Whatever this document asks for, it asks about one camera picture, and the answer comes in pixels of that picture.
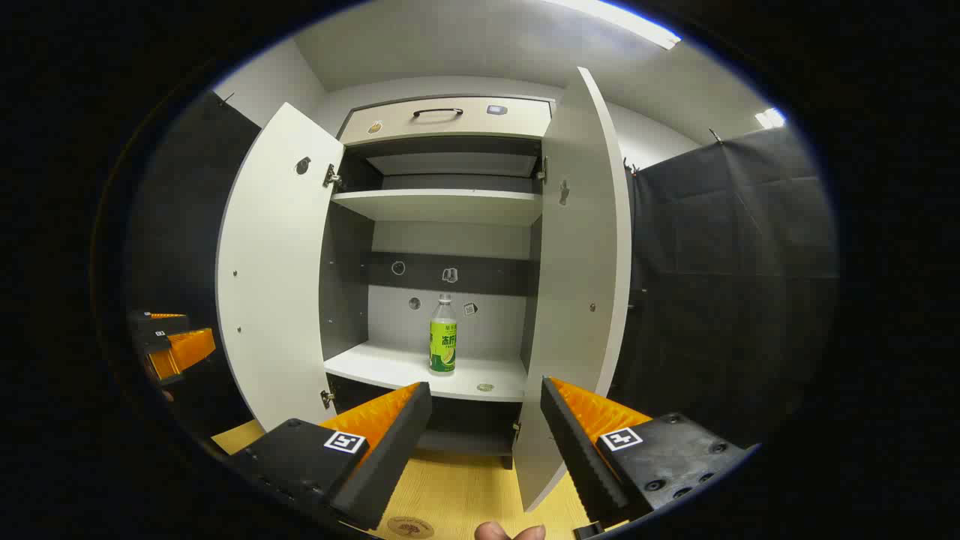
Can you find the green label drink bottle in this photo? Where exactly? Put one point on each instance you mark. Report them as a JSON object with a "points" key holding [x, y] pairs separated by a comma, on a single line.
{"points": [[442, 345]]}

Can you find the white and grey cabinet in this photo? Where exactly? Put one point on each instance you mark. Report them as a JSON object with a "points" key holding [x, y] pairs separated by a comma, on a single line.
{"points": [[390, 322]]}

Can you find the dark cloth clip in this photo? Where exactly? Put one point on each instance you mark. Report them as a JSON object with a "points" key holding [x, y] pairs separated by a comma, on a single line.
{"points": [[716, 136], [225, 97]]}

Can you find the long ceiling light panel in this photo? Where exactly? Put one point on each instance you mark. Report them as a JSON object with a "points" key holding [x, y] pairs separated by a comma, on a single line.
{"points": [[630, 22]]}

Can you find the white cabinet shelf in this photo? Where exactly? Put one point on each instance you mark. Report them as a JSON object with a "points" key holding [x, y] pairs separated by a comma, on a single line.
{"points": [[375, 367], [442, 204]]}

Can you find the small ceiling light panel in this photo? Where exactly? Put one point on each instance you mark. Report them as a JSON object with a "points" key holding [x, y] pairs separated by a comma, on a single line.
{"points": [[770, 118]]}

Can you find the white cabinet door heart sticker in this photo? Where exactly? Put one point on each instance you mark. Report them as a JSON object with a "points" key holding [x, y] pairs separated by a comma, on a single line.
{"points": [[277, 285]]}

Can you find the black backdrop cloth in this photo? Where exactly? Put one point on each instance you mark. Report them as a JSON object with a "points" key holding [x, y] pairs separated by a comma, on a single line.
{"points": [[735, 285], [187, 225]]}

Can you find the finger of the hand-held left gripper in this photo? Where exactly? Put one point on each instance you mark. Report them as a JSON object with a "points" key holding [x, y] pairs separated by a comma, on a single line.
{"points": [[187, 346], [161, 322]]}

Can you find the white cabinet door carton sticker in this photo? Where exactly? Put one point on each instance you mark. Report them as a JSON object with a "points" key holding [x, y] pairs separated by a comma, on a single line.
{"points": [[577, 262]]}

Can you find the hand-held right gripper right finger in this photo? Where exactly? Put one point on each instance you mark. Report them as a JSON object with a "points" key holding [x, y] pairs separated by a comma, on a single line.
{"points": [[577, 457]]}

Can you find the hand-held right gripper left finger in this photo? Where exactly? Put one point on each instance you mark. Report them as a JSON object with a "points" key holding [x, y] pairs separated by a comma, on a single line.
{"points": [[390, 457]]}

